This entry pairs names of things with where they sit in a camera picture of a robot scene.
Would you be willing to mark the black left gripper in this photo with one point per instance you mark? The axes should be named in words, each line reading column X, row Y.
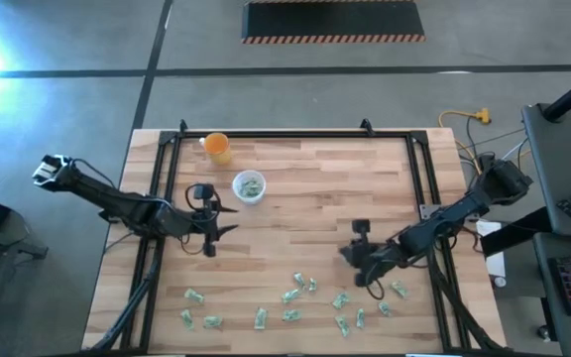
column 203, row 220

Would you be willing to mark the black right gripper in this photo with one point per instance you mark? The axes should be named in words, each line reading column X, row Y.
column 377, row 255

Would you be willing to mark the green white stevia packet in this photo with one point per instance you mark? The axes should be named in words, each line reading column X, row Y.
column 186, row 317
column 341, row 300
column 384, row 308
column 194, row 295
column 299, row 279
column 292, row 315
column 291, row 295
column 342, row 326
column 212, row 321
column 312, row 284
column 360, row 320
column 260, row 319
column 399, row 289

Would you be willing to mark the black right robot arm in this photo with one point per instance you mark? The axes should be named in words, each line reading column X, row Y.
column 444, row 223

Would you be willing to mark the clear plastic cup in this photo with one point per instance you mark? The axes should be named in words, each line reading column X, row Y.
column 249, row 187

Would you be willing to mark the orange plastic cup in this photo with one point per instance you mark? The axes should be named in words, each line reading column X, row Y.
column 216, row 148

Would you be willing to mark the white box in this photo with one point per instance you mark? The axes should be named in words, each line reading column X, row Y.
column 496, row 265

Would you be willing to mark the small round white object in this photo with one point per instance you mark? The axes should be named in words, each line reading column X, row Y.
column 499, row 281

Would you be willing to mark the black desk foot beam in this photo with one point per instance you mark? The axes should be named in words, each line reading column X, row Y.
column 513, row 233

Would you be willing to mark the black power strip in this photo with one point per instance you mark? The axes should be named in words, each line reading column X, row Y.
column 485, row 159

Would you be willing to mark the desk caster wheel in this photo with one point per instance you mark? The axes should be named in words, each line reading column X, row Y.
column 543, row 332

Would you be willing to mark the small black remote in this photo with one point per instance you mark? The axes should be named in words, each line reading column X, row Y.
column 568, row 208

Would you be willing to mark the dark grey desk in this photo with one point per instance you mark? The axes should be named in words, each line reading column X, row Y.
column 558, row 163

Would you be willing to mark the black hazard-striped floor mat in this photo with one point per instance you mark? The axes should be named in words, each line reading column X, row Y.
column 332, row 20

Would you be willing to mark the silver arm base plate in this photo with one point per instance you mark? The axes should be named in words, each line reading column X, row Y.
column 429, row 211

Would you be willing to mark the black aluminium table frame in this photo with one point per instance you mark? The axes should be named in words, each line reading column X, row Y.
column 290, row 134

